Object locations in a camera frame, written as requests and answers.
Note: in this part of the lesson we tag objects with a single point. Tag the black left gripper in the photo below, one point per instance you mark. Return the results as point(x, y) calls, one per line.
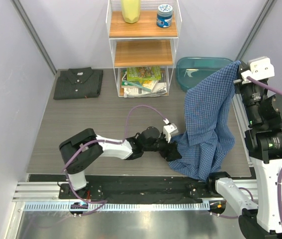
point(170, 153)

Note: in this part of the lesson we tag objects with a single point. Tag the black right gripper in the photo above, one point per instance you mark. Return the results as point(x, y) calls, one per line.
point(241, 65)

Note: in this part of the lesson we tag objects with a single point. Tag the blue plaid long sleeve shirt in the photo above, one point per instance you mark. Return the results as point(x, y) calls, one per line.
point(207, 138)

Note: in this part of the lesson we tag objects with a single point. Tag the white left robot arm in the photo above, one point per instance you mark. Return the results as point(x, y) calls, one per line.
point(82, 149)

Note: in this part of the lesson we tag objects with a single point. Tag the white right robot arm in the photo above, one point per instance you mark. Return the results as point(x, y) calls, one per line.
point(263, 139)

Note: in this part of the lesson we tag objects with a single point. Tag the stack of books and papers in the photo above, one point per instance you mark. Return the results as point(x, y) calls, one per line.
point(141, 89)

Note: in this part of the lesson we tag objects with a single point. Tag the teal plastic basin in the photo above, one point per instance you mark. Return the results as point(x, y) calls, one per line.
point(192, 70)

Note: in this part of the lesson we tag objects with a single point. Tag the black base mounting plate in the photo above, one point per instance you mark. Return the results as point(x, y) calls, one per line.
point(146, 190)

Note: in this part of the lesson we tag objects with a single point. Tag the green picture book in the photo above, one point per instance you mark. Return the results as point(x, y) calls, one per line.
point(143, 73)

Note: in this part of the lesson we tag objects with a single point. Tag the folded dark grey shirt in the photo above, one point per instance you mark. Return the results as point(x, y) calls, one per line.
point(81, 83)

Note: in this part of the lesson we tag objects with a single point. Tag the blue jar with lid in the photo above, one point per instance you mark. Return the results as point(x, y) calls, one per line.
point(164, 16)

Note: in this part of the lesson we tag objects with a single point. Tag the yellow vase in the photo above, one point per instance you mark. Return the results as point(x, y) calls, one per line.
point(130, 10)

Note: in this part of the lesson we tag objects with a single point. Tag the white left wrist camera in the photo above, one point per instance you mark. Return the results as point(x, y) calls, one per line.
point(169, 130)

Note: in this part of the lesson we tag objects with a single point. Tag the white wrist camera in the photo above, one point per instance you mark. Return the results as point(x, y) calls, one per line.
point(259, 69)
point(169, 130)

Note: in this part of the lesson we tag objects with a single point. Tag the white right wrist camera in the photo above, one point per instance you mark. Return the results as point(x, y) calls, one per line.
point(259, 69)

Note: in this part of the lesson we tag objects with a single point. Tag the white wire wooden shelf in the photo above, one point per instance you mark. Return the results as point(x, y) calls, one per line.
point(142, 43)

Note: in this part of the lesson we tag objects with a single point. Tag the white slotted cable duct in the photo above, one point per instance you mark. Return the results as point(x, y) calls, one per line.
point(80, 206)

